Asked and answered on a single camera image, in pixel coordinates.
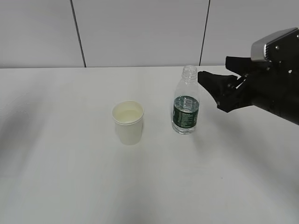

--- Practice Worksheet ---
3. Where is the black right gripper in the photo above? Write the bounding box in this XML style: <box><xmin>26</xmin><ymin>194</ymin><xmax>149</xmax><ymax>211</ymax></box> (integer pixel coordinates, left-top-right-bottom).
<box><xmin>198</xmin><ymin>56</ymin><xmax>269</xmax><ymax>112</ymax></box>

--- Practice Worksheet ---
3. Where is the clear water bottle green label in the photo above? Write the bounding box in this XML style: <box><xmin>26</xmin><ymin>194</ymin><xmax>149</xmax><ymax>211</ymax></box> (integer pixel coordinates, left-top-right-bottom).
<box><xmin>171</xmin><ymin>65</ymin><xmax>201</xmax><ymax>135</ymax></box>

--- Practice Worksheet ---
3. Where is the white paper cup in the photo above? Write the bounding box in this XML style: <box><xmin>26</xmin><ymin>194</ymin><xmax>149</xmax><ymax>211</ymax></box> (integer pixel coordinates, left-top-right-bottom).
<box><xmin>112</xmin><ymin>100</ymin><xmax>144</xmax><ymax>146</ymax></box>

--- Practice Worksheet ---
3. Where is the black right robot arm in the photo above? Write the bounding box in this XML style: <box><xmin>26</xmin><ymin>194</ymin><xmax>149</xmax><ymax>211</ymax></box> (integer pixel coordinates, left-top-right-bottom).
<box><xmin>198</xmin><ymin>56</ymin><xmax>299</xmax><ymax>124</ymax></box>

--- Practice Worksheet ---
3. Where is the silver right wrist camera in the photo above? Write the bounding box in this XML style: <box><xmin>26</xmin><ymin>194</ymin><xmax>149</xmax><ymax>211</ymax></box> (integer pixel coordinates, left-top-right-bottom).
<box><xmin>250</xmin><ymin>28</ymin><xmax>299</xmax><ymax>62</ymax></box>

